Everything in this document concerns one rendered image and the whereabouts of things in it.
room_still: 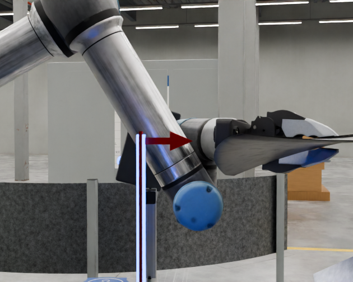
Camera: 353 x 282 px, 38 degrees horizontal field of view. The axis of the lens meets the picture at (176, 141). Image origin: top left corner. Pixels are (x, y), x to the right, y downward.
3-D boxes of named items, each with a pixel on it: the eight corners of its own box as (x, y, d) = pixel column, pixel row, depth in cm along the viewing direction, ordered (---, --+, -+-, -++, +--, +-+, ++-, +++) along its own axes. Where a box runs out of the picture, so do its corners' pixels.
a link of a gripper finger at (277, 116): (311, 109, 74) (265, 113, 81) (305, 107, 73) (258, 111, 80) (310, 141, 74) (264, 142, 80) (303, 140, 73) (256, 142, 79)
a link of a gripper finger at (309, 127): (359, 121, 73) (305, 123, 80) (334, 115, 69) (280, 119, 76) (358, 142, 72) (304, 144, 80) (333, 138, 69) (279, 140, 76)
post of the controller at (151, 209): (156, 278, 115) (156, 190, 114) (142, 278, 115) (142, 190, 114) (156, 275, 118) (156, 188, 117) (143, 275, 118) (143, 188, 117)
